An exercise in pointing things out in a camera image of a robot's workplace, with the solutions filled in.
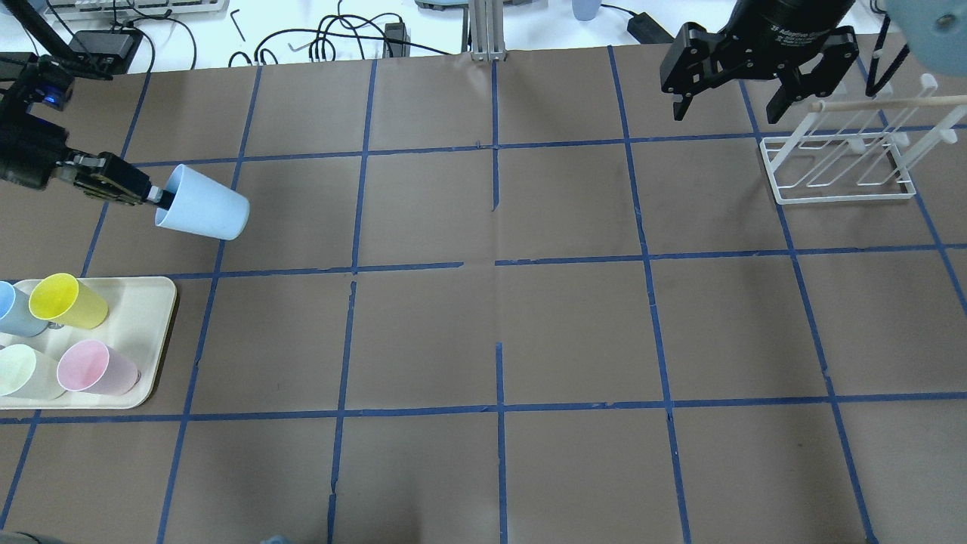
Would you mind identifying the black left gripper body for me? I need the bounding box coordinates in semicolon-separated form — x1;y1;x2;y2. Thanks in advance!
1;128;152;206

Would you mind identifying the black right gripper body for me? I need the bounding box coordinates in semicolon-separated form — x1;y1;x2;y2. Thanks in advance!
660;22;859;97

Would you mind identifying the light blue plastic cup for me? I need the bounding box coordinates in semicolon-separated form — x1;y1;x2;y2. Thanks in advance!
154;165;251;241

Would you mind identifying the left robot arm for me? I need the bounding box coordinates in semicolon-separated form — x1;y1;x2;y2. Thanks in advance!
1;53;175;210

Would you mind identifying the blue cup on desk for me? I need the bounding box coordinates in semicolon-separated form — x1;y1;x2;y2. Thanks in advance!
570;0;602;22

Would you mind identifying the yellow plastic cup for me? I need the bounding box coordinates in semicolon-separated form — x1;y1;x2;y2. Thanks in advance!
28;273;110;329

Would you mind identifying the pink plastic cup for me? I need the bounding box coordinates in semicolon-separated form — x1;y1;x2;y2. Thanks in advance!
56;338;141;396

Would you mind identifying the pale green plastic cup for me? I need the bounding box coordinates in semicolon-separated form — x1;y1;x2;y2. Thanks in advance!
1;344;66;400

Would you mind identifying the black power adapter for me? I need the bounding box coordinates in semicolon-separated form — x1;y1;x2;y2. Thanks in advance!
626;11;675;45

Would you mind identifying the cream plastic tray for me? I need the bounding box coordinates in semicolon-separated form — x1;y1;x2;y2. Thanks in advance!
1;277;178;413

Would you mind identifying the black allen key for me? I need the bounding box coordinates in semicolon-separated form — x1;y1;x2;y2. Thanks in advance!
228;9;246;42

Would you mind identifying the white wire cup rack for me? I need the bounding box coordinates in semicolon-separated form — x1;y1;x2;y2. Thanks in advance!
759;73;965;206

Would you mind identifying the aluminium frame post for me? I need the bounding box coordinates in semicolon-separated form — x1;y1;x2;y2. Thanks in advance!
467;1;507;62

